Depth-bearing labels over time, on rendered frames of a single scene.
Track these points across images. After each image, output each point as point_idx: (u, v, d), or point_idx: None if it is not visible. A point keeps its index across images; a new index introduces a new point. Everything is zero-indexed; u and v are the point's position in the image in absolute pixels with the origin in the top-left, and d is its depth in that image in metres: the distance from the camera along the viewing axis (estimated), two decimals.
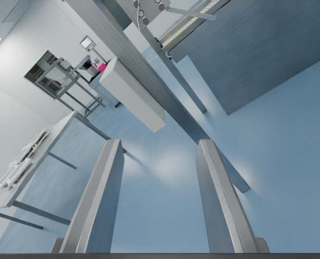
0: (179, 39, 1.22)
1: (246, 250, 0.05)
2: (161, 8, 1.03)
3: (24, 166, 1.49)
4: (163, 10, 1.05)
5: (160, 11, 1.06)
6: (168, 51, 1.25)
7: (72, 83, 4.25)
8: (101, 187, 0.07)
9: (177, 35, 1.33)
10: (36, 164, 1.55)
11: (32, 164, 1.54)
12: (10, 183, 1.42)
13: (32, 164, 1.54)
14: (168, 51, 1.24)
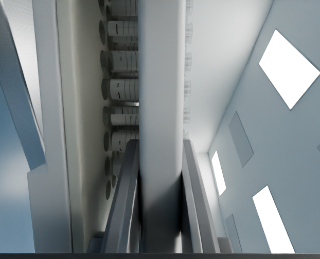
0: None
1: (205, 250, 0.05)
2: None
3: (172, 165, 0.08)
4: None
5: None
6: None
7: None
8: (132, 187, 0.07)
9: None
10: None
11: (101, 235, 0.10)
12: None
13: (102, 235, 0.10)
14: None
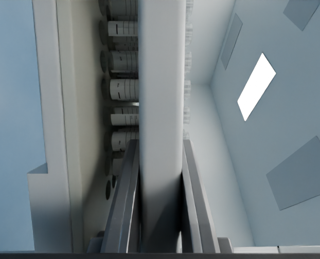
0: None
1: (205, 250, 0.05)
2: None
3: (172, 165, 0.08)
4: None
5: None
6: None
7: None
8: (132, 187, 0.07)
9: None
10: None
11: (101, 235, 0.10)
12: None
13: (102, 235, 0.10)
14: None
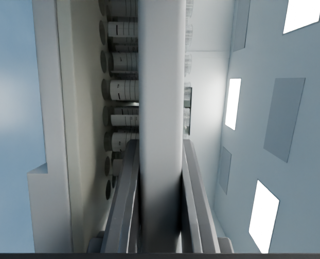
0: None
1: (205, 250, 0.05)
2: None
3: (172, 165, 0.08)
4: None
5: None
6: None
7: None
8: (132, 187, 0.07)
9: None
10: None
11: (101, 235, 0.10)
12: None
13: (102, 235, 0.10)
14: None
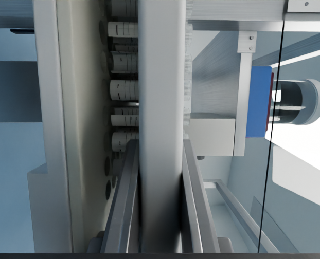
0: None
1: (205, 250, 0.05)
2: None
3: (172, 165, 0.08)
4: None
5: None
6: None
7: None
8: (132, 187, 0.07)
9: None
10: None
11: (101, 235, 0.10)
12: None
13: (102, 235, 0.10)
14: None
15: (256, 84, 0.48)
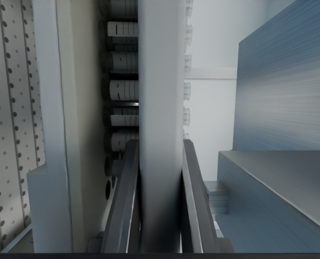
0: (29, 211, 0.17)
1: (205, 250, 0.05)
2: None
3: (172, 165, 0.08)
4: None
5: None
6: None
7: None
8: (132, 187, 0.07)
9: (20, 63, 0.16)
10: None
11: (101, 236, 0.10)
12: None
13: (102, 236, 0.10)
14: None
15: None
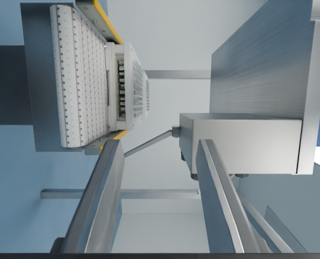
0: None
1: (246, 250, 0.05)
2: None
3: (130, 104, 0.50)
4: (181, 156, 0.49)
5: None
6: (77, 146, 0.36)
7: None
8: (101, 187, 0.07)
9: None
10: (108, 124, 0.51)
11: (118, 120, 0.52)
12: (129, 48, 0.48)
13: (118, 120, 0.52)
14: (78, 148, 0.36)
15: None
